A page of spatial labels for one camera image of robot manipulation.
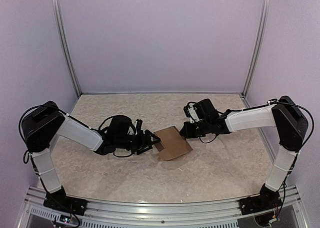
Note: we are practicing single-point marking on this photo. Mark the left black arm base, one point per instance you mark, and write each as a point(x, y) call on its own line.
point(60, 201)

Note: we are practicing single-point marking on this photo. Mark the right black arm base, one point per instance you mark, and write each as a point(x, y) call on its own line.
point(267, 199)

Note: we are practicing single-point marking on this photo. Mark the left aluminium corner post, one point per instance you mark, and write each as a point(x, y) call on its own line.
point(65, 47)

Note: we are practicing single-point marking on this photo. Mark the brown cardboard box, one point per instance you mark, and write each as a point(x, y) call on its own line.
point(172, 145)

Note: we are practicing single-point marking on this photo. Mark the aluminium corner post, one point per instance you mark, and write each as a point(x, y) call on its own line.
point(257, 47)
point(65, 47)

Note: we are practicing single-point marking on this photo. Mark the front aluminium frame rail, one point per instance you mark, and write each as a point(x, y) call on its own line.
point(103, 213)

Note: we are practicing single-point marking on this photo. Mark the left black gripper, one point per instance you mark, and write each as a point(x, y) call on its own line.
point(144, 144)

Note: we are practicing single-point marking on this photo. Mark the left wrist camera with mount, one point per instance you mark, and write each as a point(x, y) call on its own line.
point(138, 124)

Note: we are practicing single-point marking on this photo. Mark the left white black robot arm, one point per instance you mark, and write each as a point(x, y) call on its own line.
point(41, 126)

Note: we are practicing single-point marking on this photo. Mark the right aluminium corner post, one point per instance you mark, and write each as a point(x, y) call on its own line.
point(257, 47)

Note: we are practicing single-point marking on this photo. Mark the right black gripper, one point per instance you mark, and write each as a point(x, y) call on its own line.
point(188, 134)

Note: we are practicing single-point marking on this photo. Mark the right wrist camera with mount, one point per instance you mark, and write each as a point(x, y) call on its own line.
point(190, 112)

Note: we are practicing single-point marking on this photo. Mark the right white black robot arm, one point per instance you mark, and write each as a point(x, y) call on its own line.
point(282, 114)

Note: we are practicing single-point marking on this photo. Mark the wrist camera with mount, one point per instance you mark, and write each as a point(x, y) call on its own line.
point(190, 112)
point(138, 124)

